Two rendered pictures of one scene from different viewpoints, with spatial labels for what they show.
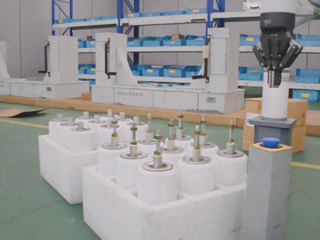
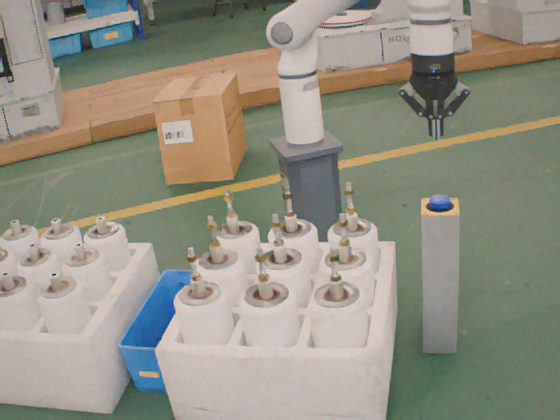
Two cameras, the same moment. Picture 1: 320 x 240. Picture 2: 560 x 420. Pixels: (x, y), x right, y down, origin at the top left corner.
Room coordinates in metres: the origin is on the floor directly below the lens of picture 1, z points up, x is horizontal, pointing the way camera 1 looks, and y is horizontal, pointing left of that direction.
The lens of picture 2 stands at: (0.16, 0.69, 0.85)
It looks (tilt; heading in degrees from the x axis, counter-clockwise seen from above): 25 degrees down; 317
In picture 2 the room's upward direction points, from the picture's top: 7 degrees counter-clockwise
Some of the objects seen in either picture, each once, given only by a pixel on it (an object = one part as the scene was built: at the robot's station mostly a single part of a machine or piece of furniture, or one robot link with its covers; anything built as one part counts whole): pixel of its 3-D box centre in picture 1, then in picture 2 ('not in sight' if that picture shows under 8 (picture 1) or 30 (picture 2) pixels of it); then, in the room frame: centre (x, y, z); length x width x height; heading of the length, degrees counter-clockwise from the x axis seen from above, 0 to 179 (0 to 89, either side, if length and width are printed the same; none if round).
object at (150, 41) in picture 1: (157, 41); not in sight; (6.54, 0.06, 0.89); 0.50 x 0.38 x 0.21; 151
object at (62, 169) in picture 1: (97, 159); (56, 320); (1.41, 0.26, 0.09); 0.39 x 0.39 x 0.18; 34
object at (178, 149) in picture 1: (170, 150); (281, 259); (0.96, -0.03, 0.25); 0.08 x 0.08 x 0.01
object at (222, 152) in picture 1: (230, 153); (352, 227); (0.92, -0.19, 0.25); 0.08 x 0.08 x 0.01
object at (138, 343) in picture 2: not in sight; (170, 329); (1.20, 0.09, 0.06); 0.30 x 0.11 x 0.12; 123
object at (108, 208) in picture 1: (169, 203); (290, 331); (0.96, -0.03, 0.09); 0.39 x 0.39 x 0.18; 33
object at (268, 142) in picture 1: (270, 143); (439, 203); (0.76, -0.25, 0.32); 0.04 x 0.04 x 0.02
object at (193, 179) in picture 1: (195, 193); (349, 301); (0.86, -0.09, 0.16); 0.10 x 0.10 x 0.18
